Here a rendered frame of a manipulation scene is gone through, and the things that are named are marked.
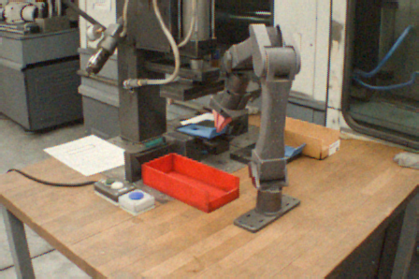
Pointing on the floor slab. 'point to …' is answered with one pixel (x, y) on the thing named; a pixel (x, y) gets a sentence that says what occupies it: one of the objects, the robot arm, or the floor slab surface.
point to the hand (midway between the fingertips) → (219, 128)
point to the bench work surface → (220, 221)
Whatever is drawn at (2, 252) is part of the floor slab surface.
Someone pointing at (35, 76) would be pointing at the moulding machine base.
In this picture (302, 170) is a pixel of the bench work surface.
